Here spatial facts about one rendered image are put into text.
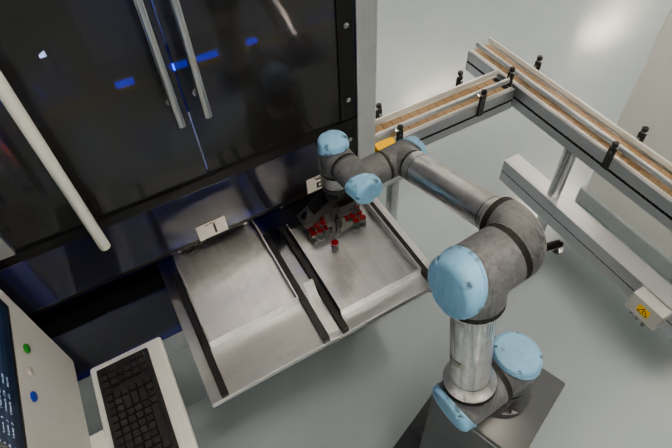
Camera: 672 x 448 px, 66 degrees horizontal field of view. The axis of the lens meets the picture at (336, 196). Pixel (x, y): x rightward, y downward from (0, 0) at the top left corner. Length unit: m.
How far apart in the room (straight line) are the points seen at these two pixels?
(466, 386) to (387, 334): 1.25
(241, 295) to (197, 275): 0.15
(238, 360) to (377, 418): 0.97
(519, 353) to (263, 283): 0.70
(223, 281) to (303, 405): 0.90
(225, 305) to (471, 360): 0.72
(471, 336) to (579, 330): 1.59
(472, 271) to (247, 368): 0.73
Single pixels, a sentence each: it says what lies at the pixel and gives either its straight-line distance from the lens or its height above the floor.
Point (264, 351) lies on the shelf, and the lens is 1.42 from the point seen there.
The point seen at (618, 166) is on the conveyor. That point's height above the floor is 0.92.
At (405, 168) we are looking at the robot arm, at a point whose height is 1.31.
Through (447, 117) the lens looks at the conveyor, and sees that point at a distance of 1.91.
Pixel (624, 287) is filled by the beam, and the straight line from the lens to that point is 2.19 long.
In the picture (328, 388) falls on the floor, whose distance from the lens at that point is 2.31.
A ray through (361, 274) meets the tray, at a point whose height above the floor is 0.88.
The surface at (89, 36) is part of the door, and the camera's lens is 1.10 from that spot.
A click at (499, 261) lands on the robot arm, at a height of 1.42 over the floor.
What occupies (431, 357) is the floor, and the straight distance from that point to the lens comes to 2.37.
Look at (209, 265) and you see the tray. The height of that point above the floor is 0.88.
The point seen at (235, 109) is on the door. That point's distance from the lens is 1.27.
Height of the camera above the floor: 2.15
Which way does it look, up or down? 49 degrees down
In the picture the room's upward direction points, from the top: 4 degrees counter-clockwise
